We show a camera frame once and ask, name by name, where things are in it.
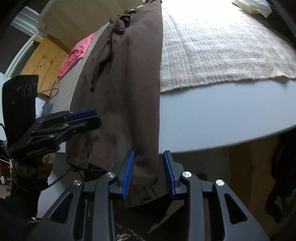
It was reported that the knotty pine wood panel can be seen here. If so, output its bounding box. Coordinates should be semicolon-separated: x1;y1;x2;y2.
20;35;70;96

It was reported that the black power adapter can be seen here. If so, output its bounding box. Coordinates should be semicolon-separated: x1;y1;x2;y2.
41;102;53;116

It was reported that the plaid beige table cloth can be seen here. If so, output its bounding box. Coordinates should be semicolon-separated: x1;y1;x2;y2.
49;0;296;107

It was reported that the cream white garment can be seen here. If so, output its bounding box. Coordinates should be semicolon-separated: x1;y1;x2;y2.
233;0;272;18

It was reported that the black cable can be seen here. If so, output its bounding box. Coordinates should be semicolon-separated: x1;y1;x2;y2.
40;81;60;103

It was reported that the light wood board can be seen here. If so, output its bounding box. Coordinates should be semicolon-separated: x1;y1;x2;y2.
39;0;144;49

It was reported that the brown fleece garment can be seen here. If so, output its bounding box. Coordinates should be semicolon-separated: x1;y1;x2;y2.
66;1;163;186

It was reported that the person left hand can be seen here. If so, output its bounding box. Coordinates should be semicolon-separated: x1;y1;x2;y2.
12;154;55;190

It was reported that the folded pink shirt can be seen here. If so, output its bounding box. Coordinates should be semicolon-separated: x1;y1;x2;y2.
57;33;94;79

